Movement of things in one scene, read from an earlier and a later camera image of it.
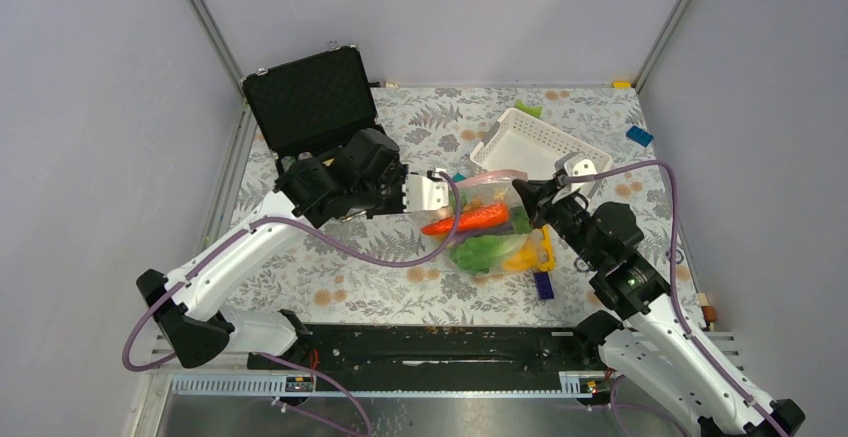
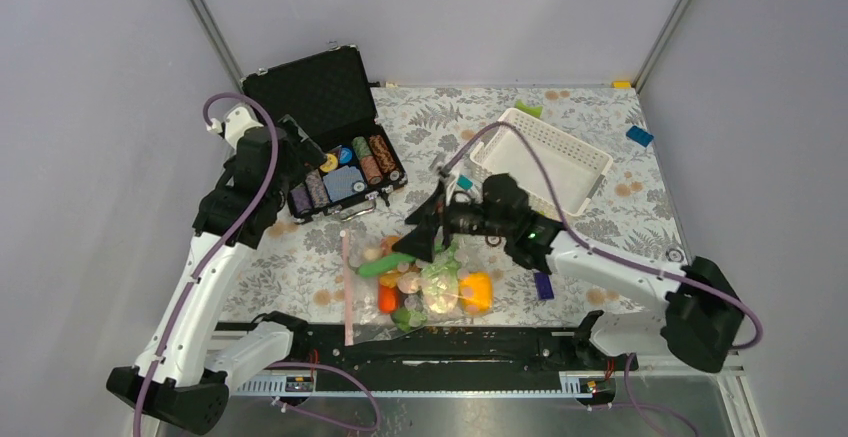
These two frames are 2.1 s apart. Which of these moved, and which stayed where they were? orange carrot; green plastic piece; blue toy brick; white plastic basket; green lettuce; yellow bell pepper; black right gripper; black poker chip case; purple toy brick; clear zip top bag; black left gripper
Moved: orange carrot; black left gripper; clear zip top bag; yellow bell pepper; black right gripper; green lettuce
Stayed: black poker chip case; purple toy brick; white plastic basket; green plastic piece; blue toy brick
